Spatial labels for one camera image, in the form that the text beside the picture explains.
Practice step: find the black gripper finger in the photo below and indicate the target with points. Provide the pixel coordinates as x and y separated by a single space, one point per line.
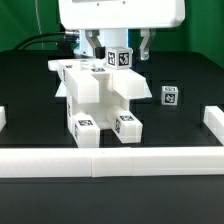
148 36
92 38

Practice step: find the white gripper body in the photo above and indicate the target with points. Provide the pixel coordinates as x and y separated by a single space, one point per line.
119 14

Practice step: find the white chair back frame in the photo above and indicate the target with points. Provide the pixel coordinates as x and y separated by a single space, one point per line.
126 82

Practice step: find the white chair seat part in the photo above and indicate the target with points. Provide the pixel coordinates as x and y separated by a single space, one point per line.
100 108

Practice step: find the small white part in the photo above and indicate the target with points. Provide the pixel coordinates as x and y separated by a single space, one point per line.
85 131

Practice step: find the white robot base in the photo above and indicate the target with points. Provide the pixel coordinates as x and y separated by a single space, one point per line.
107 38

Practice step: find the white marker base plate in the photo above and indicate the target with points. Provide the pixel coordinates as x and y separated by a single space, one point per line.
61 91

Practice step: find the white fence wall right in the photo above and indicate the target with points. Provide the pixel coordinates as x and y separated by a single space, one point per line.
214 120

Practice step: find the white fence wall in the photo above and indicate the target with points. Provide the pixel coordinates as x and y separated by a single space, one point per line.
214 120
110 162
2 117

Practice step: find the white fence wall left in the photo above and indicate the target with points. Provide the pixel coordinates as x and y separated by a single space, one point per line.
2 117

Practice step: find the white fence wall front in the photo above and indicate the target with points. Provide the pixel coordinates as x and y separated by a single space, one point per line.
110 162

